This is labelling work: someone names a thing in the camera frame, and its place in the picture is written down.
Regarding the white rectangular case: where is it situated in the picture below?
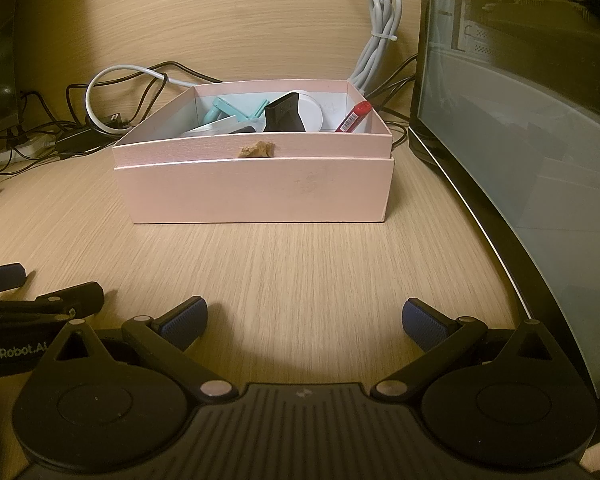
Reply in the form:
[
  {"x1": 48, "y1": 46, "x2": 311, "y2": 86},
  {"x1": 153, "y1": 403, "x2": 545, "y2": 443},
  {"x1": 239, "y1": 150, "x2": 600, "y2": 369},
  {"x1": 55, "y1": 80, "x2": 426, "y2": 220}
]
[{"x1": 181, "y1": 115, "x2": 261, "y2": 136}]

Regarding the black power brick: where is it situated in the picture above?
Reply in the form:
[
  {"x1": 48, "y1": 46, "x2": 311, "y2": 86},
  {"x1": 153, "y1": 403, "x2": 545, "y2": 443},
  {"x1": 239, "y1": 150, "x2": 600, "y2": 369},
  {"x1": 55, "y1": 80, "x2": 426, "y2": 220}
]
[{"x1": 55, "y1": 127, "x2": 113, "y2": 161}]

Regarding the teal plastic clip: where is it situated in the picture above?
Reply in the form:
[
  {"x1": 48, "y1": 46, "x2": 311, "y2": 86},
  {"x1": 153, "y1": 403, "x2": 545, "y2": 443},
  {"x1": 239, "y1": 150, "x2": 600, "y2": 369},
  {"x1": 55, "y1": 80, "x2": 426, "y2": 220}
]
[{"x1": 200, "y1": 97, "x2": 270, "y2": 123}]

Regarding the pink cardboard box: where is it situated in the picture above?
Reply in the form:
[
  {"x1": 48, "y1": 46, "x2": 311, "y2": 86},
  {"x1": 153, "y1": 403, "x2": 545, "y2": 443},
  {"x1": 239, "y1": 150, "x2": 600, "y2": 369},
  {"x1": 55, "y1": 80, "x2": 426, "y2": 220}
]
[{"x1": 111, "y1": 79, "x2": 397, "y2": 225}]

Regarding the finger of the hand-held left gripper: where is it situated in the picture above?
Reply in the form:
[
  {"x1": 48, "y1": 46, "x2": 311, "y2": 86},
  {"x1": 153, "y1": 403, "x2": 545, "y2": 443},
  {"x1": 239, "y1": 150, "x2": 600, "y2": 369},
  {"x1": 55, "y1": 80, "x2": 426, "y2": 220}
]
[
  {"x1": 0, "y1": 281, "x2": 106, "y2": 332},
  {"x1": 0, "y1": 266, "x2": 28, "y2": 297}
]

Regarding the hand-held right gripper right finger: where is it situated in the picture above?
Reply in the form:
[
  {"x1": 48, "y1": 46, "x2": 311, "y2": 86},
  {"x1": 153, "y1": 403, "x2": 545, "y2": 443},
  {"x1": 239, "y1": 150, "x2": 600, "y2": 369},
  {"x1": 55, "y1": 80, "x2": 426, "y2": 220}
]
[{"x1": 371, "y1": 298, "x2": 577, "y2": 404}]

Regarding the looped white cable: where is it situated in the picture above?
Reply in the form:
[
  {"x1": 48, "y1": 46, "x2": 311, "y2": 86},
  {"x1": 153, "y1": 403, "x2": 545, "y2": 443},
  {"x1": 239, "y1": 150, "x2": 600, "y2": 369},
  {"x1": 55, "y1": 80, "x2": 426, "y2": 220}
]
[{"x1": 85, "y1": 64, "x2": 196, "y2": 133}]

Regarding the bundled white cable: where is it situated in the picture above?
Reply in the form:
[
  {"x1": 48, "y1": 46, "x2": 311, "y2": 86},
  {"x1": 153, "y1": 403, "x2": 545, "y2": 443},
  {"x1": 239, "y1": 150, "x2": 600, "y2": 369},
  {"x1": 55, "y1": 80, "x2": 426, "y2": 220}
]
[{"x1": 347, "y1": 0, "x2": 403, "y2": 93}]

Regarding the black cable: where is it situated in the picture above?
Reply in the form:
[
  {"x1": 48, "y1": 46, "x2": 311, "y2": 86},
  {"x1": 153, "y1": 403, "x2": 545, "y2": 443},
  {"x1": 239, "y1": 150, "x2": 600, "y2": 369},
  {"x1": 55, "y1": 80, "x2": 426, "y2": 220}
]
[
  {"x1": 20, "y1": 82, "x2": 88, "y2": 126},
  {"x1": 367, "y1": 55, "x2": 418, "y2": 126},
  {"x1": 140, "y1": 61, "x2": 223, "y2": 83}
]

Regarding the white power strip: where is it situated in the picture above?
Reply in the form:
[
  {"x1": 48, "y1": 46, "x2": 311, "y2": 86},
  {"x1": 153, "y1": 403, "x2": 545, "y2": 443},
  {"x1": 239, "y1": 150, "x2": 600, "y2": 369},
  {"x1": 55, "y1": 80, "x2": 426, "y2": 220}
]
[{"x1": 0, "y1": 132, "x2": 56, "y2": 163}]

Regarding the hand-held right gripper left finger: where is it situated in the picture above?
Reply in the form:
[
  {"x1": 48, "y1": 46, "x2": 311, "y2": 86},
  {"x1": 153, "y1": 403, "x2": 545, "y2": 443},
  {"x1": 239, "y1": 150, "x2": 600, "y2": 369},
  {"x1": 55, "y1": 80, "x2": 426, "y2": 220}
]
[{"x1": 30, "y1": 296, "x2": 233, "y2": 404}]

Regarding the white round container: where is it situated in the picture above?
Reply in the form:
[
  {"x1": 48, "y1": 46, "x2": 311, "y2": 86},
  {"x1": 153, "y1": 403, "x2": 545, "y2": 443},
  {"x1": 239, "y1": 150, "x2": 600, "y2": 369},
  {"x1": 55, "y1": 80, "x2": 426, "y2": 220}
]
[{"x1": 290, "y1": 89, "x2": 325, "y2": 132}]

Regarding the red lighter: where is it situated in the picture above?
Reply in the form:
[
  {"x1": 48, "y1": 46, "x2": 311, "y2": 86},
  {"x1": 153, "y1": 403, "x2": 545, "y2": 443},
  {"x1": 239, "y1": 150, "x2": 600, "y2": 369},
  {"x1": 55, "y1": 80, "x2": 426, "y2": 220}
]
[{"x1": 335, "y1": 101, "x2": 373, "y2": 133}]

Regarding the black and grey power adapter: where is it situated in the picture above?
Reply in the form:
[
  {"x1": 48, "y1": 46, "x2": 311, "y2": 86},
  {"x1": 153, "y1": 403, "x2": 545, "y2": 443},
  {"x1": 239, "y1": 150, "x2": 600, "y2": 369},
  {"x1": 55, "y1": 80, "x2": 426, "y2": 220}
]
[{"x1": 264, "y1": 92, "x2": 306, "y2": 133}]

